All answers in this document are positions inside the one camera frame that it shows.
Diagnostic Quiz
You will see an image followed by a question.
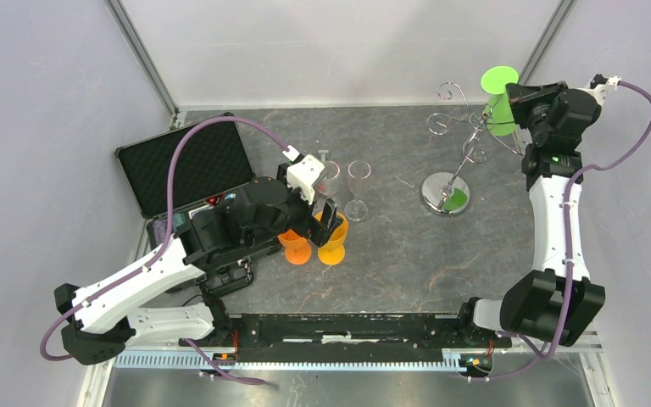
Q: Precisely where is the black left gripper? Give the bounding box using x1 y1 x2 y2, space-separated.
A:
246 164 343 250

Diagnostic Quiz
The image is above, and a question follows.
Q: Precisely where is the yellow plastic wine glass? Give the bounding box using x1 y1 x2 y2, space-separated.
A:
317 214 349 265

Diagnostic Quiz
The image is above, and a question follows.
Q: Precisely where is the green plastic wine glass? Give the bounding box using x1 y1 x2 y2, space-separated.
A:
481 65 519 137

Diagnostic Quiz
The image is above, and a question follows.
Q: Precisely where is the clear wine glass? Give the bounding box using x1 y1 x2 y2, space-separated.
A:
344 160 371 222
315 160 342 212

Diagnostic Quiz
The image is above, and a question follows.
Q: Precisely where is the orange plastic wine glass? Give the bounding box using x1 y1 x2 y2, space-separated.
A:
278 230 312 265

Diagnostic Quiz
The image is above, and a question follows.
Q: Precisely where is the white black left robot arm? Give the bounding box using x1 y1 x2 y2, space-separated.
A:
54 177 342 365

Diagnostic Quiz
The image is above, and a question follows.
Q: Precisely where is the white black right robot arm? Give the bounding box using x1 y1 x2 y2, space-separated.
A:
455 75 620 347

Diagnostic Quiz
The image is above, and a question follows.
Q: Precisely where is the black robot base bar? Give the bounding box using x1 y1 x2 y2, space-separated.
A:
213 311 513 364

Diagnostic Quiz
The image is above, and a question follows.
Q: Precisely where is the black poker chip case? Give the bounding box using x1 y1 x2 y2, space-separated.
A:
114 112 283 300

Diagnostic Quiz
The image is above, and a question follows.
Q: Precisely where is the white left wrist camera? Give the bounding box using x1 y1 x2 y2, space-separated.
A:
287 154 326 204

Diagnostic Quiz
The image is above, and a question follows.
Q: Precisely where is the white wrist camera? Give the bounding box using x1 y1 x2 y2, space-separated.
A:
582 74 621 107
287 154 326 204

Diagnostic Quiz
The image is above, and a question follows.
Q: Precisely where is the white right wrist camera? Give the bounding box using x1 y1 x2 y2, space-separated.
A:
582 74 621 107

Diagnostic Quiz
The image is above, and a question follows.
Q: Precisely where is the chrome wire glass rack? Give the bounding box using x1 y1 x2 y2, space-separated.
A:
419 81 524 216

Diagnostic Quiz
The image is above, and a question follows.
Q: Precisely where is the aluminium frame rail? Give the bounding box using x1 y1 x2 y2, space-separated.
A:
104 0 180 129

